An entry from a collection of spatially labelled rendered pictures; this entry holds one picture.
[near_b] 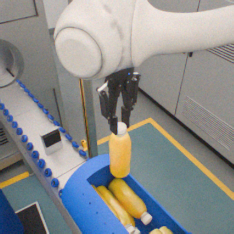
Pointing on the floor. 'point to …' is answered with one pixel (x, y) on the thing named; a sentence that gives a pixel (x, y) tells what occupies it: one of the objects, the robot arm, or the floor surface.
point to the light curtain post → (88, 114)
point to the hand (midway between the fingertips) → (119, 120)
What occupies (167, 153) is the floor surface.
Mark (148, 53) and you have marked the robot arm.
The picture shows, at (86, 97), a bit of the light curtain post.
